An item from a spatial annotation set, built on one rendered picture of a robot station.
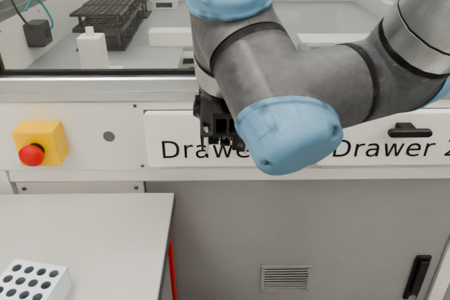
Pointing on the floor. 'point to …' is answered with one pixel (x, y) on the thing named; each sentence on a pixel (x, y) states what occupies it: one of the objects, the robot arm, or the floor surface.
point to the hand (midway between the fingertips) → (225, 131)
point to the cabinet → (288, 228)
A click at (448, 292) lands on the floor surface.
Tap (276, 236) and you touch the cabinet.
